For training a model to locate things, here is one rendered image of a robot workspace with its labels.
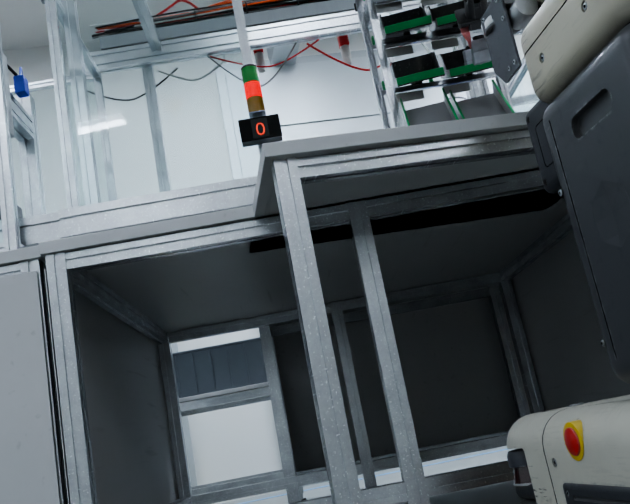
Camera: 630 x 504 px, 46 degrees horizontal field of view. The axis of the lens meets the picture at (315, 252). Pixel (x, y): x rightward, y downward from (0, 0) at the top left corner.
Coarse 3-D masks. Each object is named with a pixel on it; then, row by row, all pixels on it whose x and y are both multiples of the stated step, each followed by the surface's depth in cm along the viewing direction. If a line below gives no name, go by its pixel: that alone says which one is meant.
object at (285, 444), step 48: (480, 288) 348; (288, 336) 346; (432, 336) 347; (480, 336) 347; (288, 384) 341; (432, 384) 341; (480, 384) 342; (288, 432) 331; (384, 432) 336; (432, 432) 336; (480, 432) 336
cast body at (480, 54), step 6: (474, 36) 194; (480, 36) 193; (474, 42) 193; (480, 42) 193; (486, 42) 192; (474, 48) 193; (480, 48) 193; (486, 48) 193; (474, 54) 192; (480, 54) 192; (486, 54) 192; (474, 60) 194; (480, 60) 192; (486, 60) 192
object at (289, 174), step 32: (288, 160) 144; (320, 160) 145; (352, 160) 147; (384, 160) 147; (416, 160) 148; (448, 160) 150; (480, 160) 154; (288, 192) 142; (288, 224) 140; (288, 256) 142; (320, 288) 138; (320, 320) 136; (320, 352) 136; (320, 384) 133; (320, 416) 132; (352, 480) 130
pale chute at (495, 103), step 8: (496, 88) 215; (480, 96) 223; (488, 96) 221; (496, 96) 219; (504, 96) 208; (456, 104) 212; (464, 104) 221; (472, 104) 219; (480, 104) 218; (488, 104) 216; (496, 104) 215; (504, 104) 208; (456, 112) 216; (464, 112) 216; (472, 112) 215; (480, 112) 213; (488, 112) 212; (496, 112) 211; (504, 112) 209; (512, 112) 199
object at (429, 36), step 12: (384, 0) 243; (396, 0) 244; (408, 36) 221; (420, 36) 221; (432, 36) 222; (444, 36) 240; (456, 36) 241; (492, 72) 219; (420, 84) 217; (432, 84) 218; (444, 84) 218
